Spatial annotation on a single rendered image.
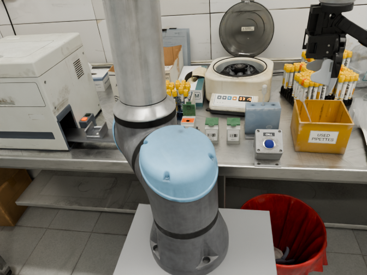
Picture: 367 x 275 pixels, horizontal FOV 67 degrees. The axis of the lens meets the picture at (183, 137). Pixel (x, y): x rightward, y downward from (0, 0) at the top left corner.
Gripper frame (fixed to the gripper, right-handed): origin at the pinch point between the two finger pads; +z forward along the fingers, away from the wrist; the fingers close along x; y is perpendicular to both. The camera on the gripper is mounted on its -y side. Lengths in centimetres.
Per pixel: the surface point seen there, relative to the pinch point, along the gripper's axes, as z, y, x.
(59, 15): -11, 107, -49
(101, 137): 13, 64, 11
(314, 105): 9.5, 0.5, -6.2
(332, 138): 12.4, -2.5, 6.5
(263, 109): 8.2, 15.7, -0.4
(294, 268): 62, 2, 16
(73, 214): 105, 128, -26
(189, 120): 10.0, 37.3, 3.8
